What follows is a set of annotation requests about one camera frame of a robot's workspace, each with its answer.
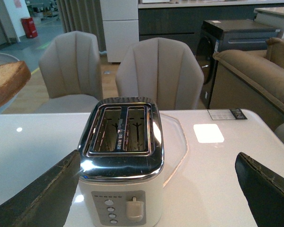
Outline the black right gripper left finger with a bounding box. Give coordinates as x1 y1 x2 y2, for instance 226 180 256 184
0 150 80 227

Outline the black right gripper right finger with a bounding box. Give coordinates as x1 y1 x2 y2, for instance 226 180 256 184
235 152 284 227

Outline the slice of brown bread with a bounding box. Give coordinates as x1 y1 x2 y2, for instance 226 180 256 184
0 61 31 107

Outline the grey round plate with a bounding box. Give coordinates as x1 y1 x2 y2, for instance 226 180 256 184
0 53 21 114

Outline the white chrome two-slot toaster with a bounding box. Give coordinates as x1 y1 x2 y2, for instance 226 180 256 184
78 97 164 227

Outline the laminated label card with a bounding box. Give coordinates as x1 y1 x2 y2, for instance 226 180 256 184
207 108 247 120

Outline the clear acrylic mat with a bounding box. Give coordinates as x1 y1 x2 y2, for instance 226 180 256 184
161 114 188 187

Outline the brown sofa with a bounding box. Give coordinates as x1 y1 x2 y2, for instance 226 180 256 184
209 38 284 130

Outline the beige chair left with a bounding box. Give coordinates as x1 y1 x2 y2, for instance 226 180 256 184
36 31 103 114

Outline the beige chair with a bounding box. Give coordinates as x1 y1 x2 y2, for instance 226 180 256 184
36 31 103 114
115 37 204 110

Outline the beige chair right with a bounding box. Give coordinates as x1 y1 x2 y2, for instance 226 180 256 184
115 37 204 110

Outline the black washing machine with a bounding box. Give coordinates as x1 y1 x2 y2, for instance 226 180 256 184
195 19 280 108

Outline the red fire extinguisher box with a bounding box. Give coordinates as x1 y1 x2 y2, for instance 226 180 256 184
21 17 38 38

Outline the beige slatted curtain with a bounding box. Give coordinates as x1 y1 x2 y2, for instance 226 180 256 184
56 0 106 52

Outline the dark grey kitchen counter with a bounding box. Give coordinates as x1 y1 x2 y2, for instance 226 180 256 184
138 0 284 52

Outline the white pillar cabinet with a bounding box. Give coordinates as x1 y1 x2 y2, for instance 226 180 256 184
100 0 139 63

